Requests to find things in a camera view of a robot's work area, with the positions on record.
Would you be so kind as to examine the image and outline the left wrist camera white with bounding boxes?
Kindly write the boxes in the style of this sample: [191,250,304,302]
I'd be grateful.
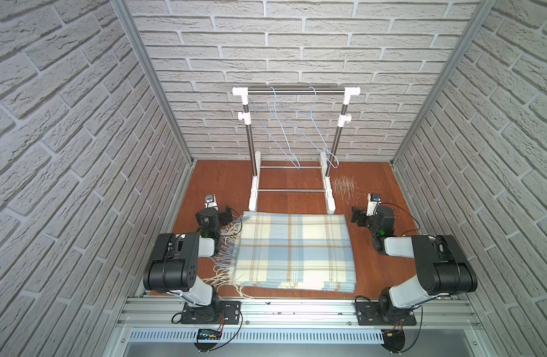
[204,194,218,210]

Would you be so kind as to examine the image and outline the right aluminium corner post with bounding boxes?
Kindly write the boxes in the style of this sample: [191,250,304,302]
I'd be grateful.
[390,0,497,170]

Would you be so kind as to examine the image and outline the small electronics board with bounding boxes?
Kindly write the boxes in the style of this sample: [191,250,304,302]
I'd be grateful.
[382,330,406,354]
[195,328,223,351]

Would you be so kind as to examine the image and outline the left small electronics board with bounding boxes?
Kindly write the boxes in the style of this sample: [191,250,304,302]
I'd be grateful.
[195,328,223,351]

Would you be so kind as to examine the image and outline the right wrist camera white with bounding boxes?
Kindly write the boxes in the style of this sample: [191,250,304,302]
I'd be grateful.
[367,193,382,217]

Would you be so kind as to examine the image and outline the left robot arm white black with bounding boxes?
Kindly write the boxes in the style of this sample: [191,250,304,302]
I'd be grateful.
[143,206,233,308]

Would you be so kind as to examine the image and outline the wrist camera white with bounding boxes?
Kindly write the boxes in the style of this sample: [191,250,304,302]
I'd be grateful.
[204,194,218,210]
[367,193,382,217]

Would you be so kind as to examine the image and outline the white steel clothes rack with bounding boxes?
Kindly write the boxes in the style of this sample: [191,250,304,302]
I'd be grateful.
[232,85,361,215]

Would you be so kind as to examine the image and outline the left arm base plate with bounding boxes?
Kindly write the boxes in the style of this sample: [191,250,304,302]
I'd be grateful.
[179,300,242,325]

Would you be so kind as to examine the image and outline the aluminium front rail frame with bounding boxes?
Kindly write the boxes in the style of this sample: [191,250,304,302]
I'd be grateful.
[104,297,496,356]

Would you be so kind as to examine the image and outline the right small electronics board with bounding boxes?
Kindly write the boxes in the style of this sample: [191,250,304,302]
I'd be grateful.
[382,330,406,354]

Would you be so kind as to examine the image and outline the aluminium corner post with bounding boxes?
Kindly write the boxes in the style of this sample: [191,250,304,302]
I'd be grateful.
[111,0,195,166]
[390,0,497,170]

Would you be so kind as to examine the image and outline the blue cream plaid scarf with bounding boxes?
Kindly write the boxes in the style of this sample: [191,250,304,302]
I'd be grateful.
[205,211,357,296]

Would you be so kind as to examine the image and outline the left aluminium corner post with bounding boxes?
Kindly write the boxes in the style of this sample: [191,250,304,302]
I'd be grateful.
[111,0,195,166]

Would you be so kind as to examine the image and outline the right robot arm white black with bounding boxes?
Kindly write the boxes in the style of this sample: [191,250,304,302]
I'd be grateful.
[351,205,478,312]

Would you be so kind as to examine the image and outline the light blue wire hanger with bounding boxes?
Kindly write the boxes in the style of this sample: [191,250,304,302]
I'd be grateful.
[251,86,302,169]
[279,85,340,169]

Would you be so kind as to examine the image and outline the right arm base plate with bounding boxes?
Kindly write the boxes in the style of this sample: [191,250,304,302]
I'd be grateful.
[354,300,417,327]

